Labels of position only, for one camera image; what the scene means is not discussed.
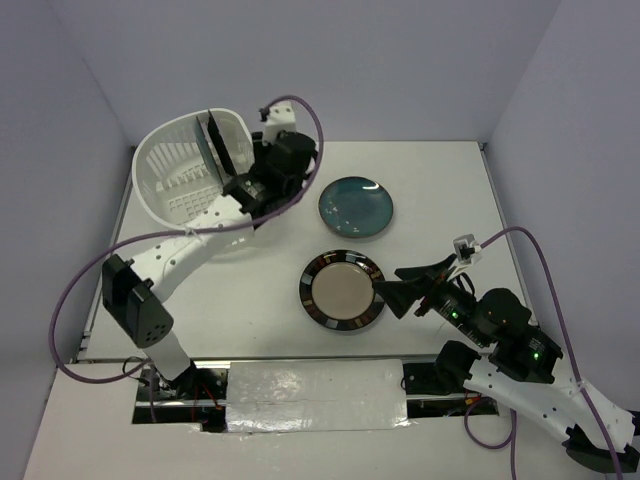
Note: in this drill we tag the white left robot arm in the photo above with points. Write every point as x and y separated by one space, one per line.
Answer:
134 291

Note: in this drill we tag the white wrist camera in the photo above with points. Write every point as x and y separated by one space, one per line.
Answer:
468 252
277 118

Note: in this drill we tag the beige plate with dark rim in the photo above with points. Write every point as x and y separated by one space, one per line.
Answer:
336 290

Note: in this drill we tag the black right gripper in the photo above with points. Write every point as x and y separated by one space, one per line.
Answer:
414 281

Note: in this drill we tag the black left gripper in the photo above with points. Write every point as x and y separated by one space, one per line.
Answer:
266 149

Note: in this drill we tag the teal plate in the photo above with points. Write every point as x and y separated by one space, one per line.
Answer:
205 151

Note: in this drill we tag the black plate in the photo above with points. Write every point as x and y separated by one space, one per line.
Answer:
222 130

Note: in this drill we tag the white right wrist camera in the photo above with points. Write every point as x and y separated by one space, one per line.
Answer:
468 252

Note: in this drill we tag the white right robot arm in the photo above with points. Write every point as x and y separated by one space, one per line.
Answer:
513 362

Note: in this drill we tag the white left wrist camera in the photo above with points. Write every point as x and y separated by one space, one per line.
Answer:
277 118

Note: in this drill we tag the silver foil tape sheet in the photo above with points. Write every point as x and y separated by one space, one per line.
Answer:
315 396

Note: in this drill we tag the white plastic dish rack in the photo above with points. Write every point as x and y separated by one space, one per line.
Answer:
174 186

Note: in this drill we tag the blue glazed ceramic plate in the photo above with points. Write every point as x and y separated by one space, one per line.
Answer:
355 207

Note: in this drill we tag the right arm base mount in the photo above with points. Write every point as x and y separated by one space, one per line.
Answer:
426 397

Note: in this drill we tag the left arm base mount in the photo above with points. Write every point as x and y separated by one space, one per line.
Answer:
202 401

